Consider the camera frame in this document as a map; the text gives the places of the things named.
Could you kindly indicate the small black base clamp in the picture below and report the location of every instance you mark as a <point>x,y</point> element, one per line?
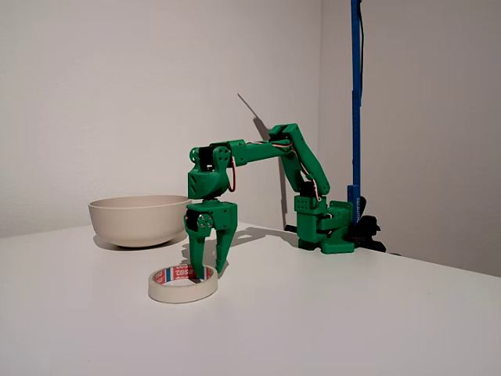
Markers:
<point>291,227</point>

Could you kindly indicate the black pole clamp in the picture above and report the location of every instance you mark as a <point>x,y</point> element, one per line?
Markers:
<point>368,231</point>

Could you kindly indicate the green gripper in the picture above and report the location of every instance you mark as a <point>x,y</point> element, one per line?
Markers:
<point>224,216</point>

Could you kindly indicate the beige bowl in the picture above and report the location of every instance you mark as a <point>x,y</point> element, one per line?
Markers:
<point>139,223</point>

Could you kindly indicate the white masking tape roll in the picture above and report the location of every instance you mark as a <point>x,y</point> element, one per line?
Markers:
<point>172,291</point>

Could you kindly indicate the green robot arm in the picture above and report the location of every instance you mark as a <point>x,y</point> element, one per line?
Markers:
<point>305,164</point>

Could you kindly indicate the blue upright pole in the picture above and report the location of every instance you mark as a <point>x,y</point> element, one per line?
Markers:
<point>356,78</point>

